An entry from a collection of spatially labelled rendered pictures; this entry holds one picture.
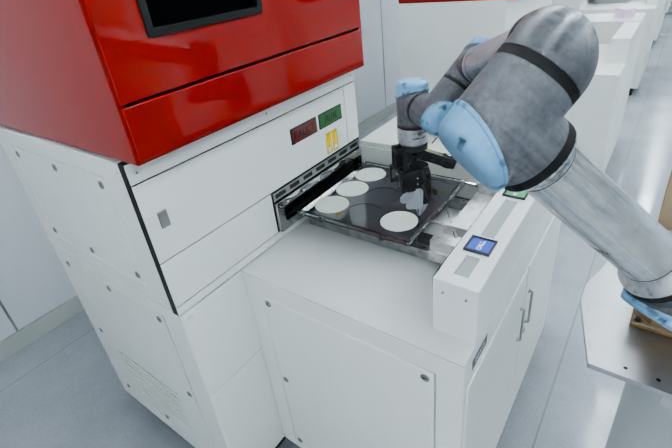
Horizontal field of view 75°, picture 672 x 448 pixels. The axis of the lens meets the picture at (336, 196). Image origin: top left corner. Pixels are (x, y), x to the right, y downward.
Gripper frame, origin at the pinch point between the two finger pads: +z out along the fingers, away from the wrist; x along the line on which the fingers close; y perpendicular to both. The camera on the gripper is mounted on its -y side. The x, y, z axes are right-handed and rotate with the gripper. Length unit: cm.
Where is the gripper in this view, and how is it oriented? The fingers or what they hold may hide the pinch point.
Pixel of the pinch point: (421, 209)
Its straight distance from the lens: 120.2
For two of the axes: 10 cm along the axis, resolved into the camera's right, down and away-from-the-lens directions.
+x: 3.0, 4.3, -8.5
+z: 1.0, 8.7, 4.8
